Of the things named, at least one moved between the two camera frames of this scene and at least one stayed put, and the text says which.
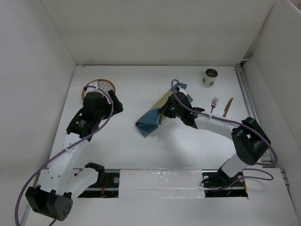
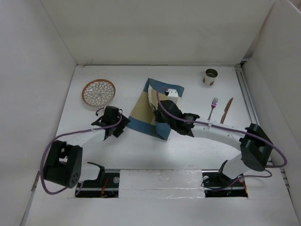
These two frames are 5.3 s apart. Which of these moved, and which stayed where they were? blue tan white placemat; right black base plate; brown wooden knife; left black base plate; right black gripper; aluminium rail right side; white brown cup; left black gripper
Moved: right black gripper; blue tan white placemat; left black gripper
Stayed: aluminium rail right side; left black base plate; right black base plate; brown wooden knife; white brown cup
